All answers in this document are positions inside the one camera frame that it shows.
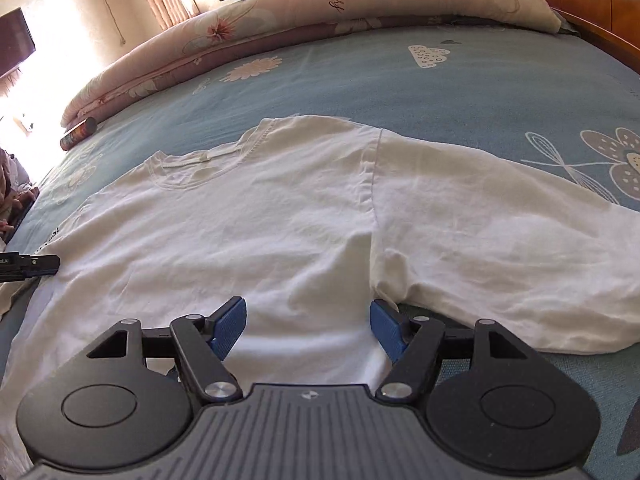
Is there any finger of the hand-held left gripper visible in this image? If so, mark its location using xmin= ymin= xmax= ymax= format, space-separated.
xmin=15 ymin=254 xmax=61 ymax=277

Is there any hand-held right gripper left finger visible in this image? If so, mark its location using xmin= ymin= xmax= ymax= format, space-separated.
xmin=86 ymin=296 xmax=249 ymax=405

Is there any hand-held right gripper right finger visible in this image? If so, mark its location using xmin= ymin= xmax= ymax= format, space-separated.
xmin=369 ymin=298 xmax=541 ymax=405

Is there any white printed long-sleeve shirt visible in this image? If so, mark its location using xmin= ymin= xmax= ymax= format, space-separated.
xmin=0 ymin=115 xmax=640 ymax=480

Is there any red chips can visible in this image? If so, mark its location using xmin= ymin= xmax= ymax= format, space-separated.
xmin=60 ymin=116 xmax=97 ymax=151

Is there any dark television screen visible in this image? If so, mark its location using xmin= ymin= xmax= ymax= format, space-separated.
xmin=0 ymin=7 xmax=37 ymax=78

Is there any pink floral folded quilt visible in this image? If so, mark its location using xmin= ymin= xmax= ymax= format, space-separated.
xmin=60 ymin=0 xmax=561 ymax=128

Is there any thin wall cable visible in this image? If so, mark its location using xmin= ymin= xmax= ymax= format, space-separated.
xmin=90 ymin=0 xmax=125 ymax=43

